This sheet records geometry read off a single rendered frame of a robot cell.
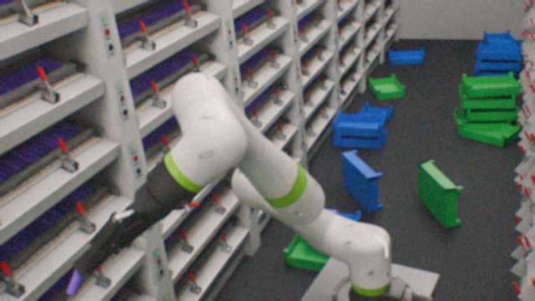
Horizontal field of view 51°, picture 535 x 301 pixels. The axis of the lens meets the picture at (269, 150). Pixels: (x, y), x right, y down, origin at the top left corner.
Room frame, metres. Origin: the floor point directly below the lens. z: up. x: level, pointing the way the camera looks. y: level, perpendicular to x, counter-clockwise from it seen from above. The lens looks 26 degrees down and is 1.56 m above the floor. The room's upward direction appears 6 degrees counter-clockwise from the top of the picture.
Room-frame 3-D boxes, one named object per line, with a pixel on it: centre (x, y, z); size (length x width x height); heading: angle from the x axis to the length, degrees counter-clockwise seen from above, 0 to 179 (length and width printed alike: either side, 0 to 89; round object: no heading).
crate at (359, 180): (2.51, -0.46, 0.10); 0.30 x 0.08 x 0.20; 15
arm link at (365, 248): (1.38, -0.26, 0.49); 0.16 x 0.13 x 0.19; 43
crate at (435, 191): (2.32, -0.80, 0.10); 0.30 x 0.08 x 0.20; 9
